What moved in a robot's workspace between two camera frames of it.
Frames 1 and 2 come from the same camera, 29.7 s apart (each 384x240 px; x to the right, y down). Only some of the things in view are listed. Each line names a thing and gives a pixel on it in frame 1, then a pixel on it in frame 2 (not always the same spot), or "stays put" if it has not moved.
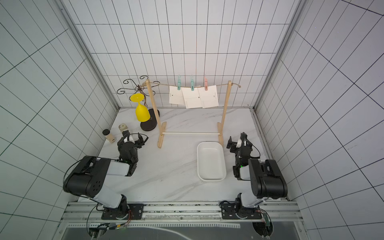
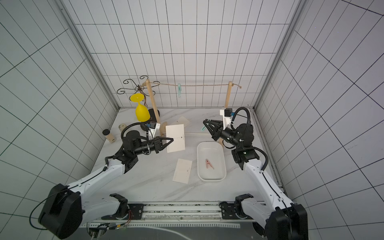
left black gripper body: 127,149 to 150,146
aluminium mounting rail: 183,212 stays put
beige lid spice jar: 122,126 stays put
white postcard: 176,96 to 182,120
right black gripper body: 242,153 to 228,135
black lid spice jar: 111,138 stays put
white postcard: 192,98 to 176,132
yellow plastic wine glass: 142,112 stays put
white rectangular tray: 211,161 stays put
